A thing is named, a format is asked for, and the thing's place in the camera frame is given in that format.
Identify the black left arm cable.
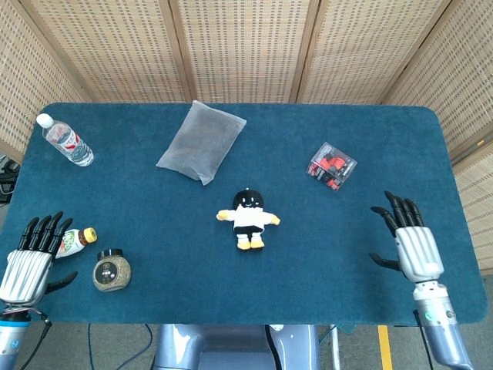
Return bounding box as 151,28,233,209
17,308,53,370

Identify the black white yellow plush toy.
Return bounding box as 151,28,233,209
215,187,281,254

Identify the blue carpet table cloth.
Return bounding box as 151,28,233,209
0,102,488,335

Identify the yellow floor tape strip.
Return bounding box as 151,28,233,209
377,325,394,370

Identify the small bottle with yellow cap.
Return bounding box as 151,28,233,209
55,227,97,260

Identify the clear box with red capsules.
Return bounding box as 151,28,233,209
307,141,358,190

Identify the metal table leg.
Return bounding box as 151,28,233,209
329,325,341,370

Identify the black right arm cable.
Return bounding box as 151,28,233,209
412,309,440,365

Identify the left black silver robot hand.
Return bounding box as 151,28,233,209
0,210,79,306

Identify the black equipment beside table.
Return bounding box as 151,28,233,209
0,153,21,205

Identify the grey plastic bag pouch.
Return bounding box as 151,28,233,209
155,99,247,187

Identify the round jar with black lid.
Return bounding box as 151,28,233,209
92,249,132,293

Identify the blue-grey robot torso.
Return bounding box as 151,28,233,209
152,323,321,370

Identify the clear plastic water bottle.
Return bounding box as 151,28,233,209
35,113,95,167

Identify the bamboo folding screen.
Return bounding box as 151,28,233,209
0,0,493,277

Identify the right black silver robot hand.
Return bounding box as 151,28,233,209
368,190,444,285

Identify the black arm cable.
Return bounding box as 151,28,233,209
412,309,440,365
17,308,53,370

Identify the blue floor cable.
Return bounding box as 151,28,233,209
86,322,154,370

